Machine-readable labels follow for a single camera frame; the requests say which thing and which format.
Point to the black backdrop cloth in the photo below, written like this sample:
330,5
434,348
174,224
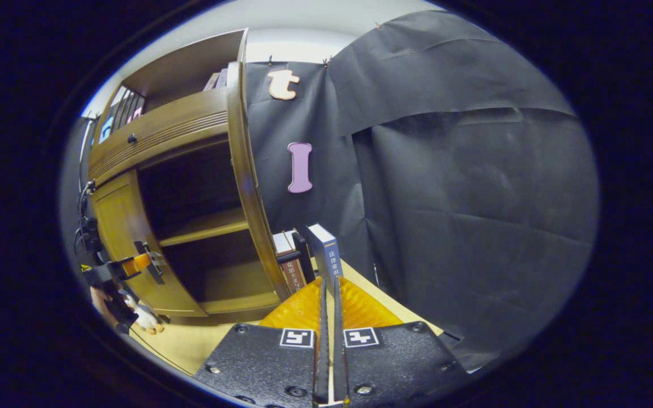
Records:
474,198

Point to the wooden shoe cabinet door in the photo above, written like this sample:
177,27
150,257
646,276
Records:
247,187
122,226

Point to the wooden inner shelf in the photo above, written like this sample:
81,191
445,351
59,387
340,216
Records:
207,225

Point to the thin pinkish book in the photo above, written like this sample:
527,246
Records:
211,82

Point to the penguin plush toy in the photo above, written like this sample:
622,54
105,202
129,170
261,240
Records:
146,320

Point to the dark blue hardcover book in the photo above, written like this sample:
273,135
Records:
326,255

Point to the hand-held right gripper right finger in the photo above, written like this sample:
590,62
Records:
340,368

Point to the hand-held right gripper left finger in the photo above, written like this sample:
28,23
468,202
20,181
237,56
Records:
322,368

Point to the thin grey book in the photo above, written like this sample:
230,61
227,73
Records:
223,78

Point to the black book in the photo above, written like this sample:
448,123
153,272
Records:
305,255

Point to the red brown book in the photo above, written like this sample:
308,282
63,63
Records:
291,269

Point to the wooden double-door shoe cabinet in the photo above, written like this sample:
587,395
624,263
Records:
190,62

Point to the wooden cabinet drawer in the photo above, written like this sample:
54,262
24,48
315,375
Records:
162,130

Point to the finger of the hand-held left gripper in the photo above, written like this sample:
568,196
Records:
136,264

